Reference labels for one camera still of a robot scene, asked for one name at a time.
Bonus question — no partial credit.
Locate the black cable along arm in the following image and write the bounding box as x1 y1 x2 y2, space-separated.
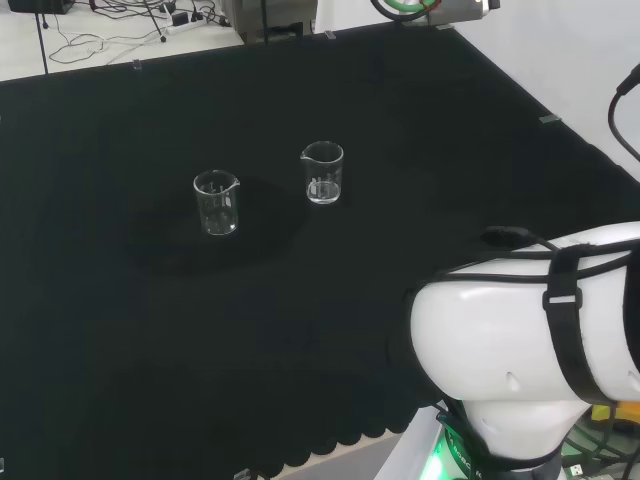
433 225 632 282

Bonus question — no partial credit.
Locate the thin white floor cable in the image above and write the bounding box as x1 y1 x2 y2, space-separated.
49 17 169 66

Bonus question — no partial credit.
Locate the black equipment box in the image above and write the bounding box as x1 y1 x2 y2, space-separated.
7 0 76 15

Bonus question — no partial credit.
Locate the green ring light device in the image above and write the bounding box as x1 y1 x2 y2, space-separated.
369 0 501 27

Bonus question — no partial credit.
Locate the black arm strap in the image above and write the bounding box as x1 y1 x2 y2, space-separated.
543 243 640 407

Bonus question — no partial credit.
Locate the grey metal cabinet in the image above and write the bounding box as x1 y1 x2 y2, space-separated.
222 0 321 46

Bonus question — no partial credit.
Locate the white power strip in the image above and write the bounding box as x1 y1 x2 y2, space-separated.
166 10 206 36

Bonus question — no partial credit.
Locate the clear glass beaker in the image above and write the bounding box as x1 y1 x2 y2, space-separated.
192 169 241 236
299 141 345 206

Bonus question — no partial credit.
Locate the black tripod pole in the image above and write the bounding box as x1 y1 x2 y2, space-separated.
34 0 51 76

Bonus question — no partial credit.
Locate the black bench cloth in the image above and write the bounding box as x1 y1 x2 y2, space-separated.
0 22 640 480

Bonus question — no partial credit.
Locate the thick black cable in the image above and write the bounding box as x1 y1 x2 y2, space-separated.
607 62 640 162

